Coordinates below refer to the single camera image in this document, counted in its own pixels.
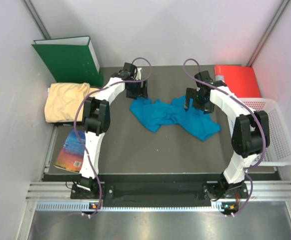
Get white plastic basket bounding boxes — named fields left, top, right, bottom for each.
left=240, top=97, right=291, bottom=167

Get aluminium rail frame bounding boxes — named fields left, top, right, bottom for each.
left=26, top=180, right=291, bottom=202

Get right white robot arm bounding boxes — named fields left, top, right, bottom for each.
left=184, top=71, right=270, bottom=201

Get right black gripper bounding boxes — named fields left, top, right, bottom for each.
left=184, top=88, right=214, bottom=115

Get red folder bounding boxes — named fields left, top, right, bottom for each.
left=214, top=65, right=261, bottom=98

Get white slotted cable duct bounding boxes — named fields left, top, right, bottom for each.
left=35, top=201, right=239, bottom=212

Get purple cable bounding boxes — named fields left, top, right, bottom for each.
left=182, top=58, right=268, bottom=217
left=74, top=57, right=153, bottom=218

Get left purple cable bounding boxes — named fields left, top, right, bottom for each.
left=74, top=57, right=153, bottom=218

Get colourful book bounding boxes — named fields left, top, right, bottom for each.
left=53, top=127, right=85, bottom=173

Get green ring binder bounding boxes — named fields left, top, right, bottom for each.
left=32, top=36, right=104, bottom=87

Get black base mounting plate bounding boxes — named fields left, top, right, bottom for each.
left=71, top=181, right=248, bottom=205

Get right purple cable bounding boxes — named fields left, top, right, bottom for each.
left=182, top=58, right=268, bottom=217

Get blue t shirt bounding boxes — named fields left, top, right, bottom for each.
left=129, top=96, right=222, bottom=141

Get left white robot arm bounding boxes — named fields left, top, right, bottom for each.
left=70, top=62, right=148, bottom=200

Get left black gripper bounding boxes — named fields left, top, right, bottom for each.
left=126, top=78, right=148, bottom=100

